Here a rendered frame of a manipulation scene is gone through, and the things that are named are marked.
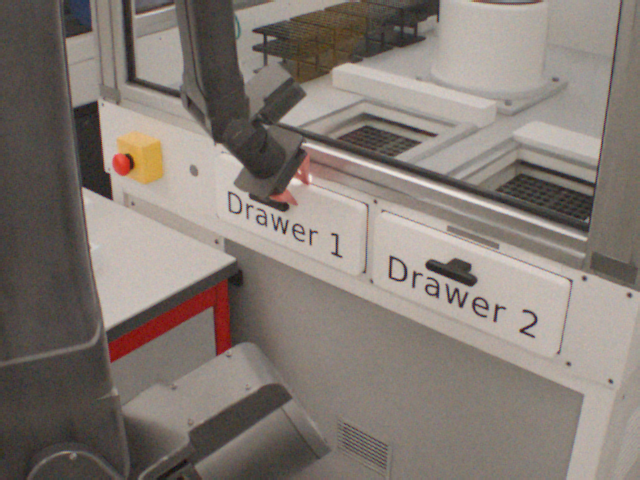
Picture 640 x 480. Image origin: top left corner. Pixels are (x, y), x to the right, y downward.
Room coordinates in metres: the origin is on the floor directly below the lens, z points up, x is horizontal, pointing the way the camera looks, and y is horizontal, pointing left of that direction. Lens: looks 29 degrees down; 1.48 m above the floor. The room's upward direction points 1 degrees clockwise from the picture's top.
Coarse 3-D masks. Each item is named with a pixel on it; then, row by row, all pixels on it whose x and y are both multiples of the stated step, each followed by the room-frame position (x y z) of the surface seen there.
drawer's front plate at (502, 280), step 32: (384, 224) 1.07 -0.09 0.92; (416, 224) 1.05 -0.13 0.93; (384, 256) 1.07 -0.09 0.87; (416, 256) 1.04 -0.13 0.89; (448, 256) 1.00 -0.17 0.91; (480, 256) 0.97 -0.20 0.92; (384, 288) 1.07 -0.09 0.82; (416, 288) 1.03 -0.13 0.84; (480, 288) 0.97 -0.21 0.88; (512, 288) 0.94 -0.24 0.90; (544, 288) 0.91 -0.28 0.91; (480, 320) 0.97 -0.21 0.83; (512, 320) 0.94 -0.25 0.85; (544, 320) 0.91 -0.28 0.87; (544, 352) 0.90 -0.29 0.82
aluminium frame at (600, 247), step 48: (96, 0) 1.50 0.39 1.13; (624, 0) 0.90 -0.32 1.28; (96, 48) 1.50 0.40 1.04; (624, 48) 0.90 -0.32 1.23; (144, 96) 1.41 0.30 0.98; (624, 96) 0.90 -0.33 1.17; (336, 144) 1.17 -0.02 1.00; (624, 144) 0.89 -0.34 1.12; (384, 192) 1.09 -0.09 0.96; (432, 192) 1.04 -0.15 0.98; (480, 192) 1.02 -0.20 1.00; (624, 192) 0.88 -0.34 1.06; (528, 240) 0.95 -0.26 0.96; (576, 240) 0.91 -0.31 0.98; (624, 240) 0.87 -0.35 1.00
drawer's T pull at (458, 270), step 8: (432, 264) 0.98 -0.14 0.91; (440, 264) 0.97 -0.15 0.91; (448, 264) 0.98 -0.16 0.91; (456, 264) 0.98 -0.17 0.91; (464, 264) 0.98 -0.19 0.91; (440, 272) 0.97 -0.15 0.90; (448, 272) 0.96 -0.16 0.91; (456, 272) 0.96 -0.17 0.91; (464, 272) 0.96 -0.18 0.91; (456, 280) 0.95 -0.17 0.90; (464, 280) 0.95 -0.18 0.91; (472, 280) 0.94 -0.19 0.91
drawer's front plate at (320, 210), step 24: (216, 168) 1.28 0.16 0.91; (240, 168) 1.25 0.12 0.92; (216, 192) 1.28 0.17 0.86; (240, 192) 1.25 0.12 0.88; (312, 192) 1.15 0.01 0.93; (240, 216) 1.25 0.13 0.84; (288, 216) 1.18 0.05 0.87; (312, 216) 1.15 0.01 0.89; (336, 216) 1.12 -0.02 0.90; (360, 216) 1.10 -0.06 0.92; (288, 240) 1.18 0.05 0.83; (312, 240) 1.15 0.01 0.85; (360, 240) 1.10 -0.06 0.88; (336, 264) 1.12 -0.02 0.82; (360, 264) 1.10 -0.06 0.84
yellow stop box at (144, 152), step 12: (132, 132) 1.42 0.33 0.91; (120, 144) 1.39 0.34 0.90; (132, 144) 1.37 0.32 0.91; (144, 144) 1.37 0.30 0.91; (156, 144) 1.38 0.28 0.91; (132, 156) 1.37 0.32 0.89; (144, 156) 1.36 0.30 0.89; (156, 156) 1.38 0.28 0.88; (132, 168) 1.37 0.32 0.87; (144, 168) 1.36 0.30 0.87; (156, 168) 1.38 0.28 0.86; (144, 180) 1.36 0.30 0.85
